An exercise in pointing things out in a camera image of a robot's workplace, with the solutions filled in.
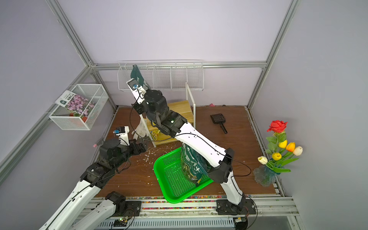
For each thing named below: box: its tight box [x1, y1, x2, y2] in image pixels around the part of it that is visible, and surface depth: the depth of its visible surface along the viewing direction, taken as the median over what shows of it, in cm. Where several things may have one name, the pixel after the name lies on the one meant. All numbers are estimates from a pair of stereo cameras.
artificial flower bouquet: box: [253, 120, 304, 188], surface depth 67 cm
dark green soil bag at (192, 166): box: [180, 142, 212, 188], surface depth 68 cm
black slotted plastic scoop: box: [210, 113, 228, 135], surface depth 111 cm
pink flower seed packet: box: [54, 90, 96, 123], surface depth 75 cm
